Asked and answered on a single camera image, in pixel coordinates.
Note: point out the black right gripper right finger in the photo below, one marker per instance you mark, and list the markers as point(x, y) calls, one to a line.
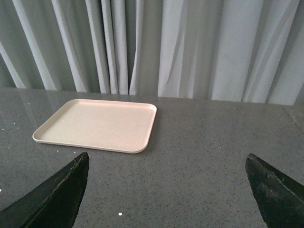
point(280, 199)

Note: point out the white pleated curtain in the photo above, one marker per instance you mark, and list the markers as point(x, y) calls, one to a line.
point(228, 50)

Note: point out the beige rectangular plastic tray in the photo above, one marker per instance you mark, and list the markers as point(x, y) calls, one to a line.
point(99, 124)

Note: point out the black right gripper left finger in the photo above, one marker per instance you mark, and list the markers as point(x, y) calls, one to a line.
point(54, 203)

